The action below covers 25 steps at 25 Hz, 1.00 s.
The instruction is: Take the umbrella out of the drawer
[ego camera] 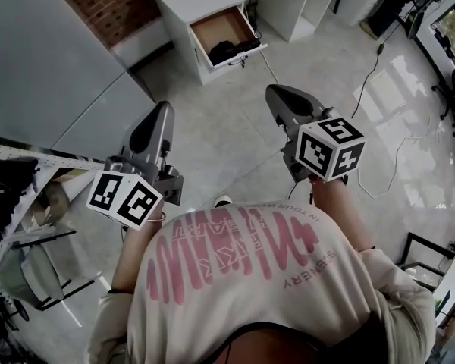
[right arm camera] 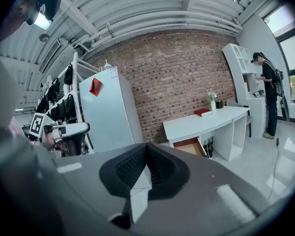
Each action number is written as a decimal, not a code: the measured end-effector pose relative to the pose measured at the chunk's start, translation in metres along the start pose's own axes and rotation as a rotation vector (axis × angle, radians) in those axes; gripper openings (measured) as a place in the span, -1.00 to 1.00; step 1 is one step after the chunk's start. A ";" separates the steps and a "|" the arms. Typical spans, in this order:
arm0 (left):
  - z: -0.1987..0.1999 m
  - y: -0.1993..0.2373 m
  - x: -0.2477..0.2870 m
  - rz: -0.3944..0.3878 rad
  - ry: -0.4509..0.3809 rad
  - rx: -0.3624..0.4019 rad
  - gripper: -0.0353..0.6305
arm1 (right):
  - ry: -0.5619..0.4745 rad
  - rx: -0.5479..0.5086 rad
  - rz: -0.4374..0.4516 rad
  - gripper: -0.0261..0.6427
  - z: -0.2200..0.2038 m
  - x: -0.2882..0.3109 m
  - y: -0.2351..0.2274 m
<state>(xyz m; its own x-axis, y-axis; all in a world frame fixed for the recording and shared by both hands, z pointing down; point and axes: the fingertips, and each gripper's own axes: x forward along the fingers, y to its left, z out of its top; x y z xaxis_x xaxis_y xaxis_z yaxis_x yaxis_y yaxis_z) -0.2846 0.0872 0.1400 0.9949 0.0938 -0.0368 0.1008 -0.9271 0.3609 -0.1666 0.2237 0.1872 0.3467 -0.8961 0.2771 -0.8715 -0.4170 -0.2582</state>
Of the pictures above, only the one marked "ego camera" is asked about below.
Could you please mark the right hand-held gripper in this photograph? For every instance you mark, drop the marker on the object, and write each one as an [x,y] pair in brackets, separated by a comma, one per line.
[322,152]

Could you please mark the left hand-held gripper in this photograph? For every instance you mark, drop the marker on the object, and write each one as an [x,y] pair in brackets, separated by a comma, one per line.
[127,199]

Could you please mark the black umbrella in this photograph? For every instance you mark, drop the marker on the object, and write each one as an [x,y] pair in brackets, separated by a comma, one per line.
[221,51]

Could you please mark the white drawer with brown bottom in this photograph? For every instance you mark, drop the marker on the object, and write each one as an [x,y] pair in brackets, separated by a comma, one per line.
[221,29]

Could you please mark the person's left forearm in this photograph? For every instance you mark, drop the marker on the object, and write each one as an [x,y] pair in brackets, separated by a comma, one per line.
[132,256]

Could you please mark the person's right forearm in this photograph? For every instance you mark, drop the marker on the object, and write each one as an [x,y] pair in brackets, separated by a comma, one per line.
[337,207]

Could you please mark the white shoe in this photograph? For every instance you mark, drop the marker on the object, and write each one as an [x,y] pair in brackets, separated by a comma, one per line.
[223,200]

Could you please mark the white pegboard shelf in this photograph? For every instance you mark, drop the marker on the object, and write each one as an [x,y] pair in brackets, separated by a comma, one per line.
[41,159]

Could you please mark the grey cabinet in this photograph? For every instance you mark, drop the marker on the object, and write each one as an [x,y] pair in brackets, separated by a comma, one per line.
[41,70]

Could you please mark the black bag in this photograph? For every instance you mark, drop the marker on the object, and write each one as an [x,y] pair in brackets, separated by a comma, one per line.
[5,192]

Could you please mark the beige shirt with pink print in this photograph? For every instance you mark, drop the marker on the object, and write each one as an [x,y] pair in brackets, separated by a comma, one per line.
[250,279]

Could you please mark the black stand equipment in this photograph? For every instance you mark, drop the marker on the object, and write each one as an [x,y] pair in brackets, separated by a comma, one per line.
[4,328]

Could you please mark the black camera equipment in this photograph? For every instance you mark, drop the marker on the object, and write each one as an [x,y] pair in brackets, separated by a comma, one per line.
[402,2]

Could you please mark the grey chair with black frame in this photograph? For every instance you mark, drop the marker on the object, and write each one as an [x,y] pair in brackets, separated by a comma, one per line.
[34,275]

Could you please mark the black metal frame table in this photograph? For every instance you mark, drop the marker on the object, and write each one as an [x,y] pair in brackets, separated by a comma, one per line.
[428,248]

